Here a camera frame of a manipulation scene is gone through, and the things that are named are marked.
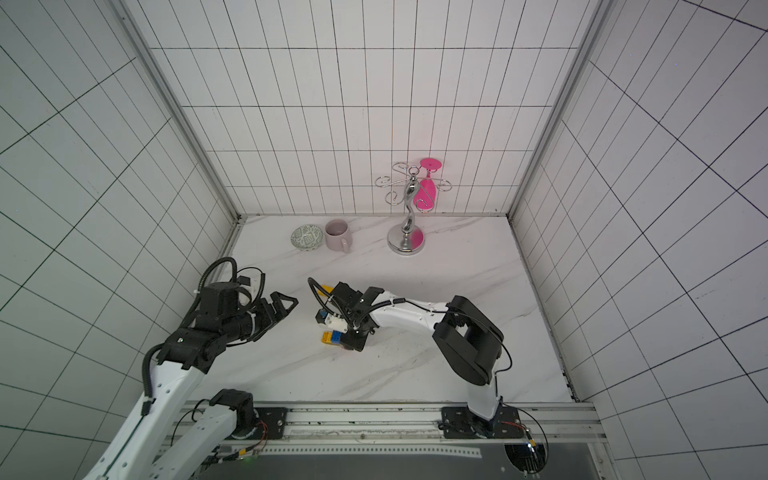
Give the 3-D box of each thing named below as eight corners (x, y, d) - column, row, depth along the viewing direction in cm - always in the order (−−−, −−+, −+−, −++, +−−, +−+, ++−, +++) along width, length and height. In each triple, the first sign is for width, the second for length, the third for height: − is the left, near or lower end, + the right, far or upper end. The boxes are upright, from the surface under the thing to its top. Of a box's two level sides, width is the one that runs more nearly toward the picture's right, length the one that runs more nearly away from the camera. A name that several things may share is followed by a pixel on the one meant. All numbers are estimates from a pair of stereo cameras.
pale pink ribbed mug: (325, 255, 109) (322, 243, 103) (329, 231, 117) (327, 218, 111) (350, 255, 109) (348, 243, 103) (352, 231, 117) (350, 218, 111)
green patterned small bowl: (292, 250, 111) (289, 242, 107) (297, 232, 117) (294, 224, 113) (320, 250, 111) (317, 242, 107) (323, 232, 117) (321, 224, 113)
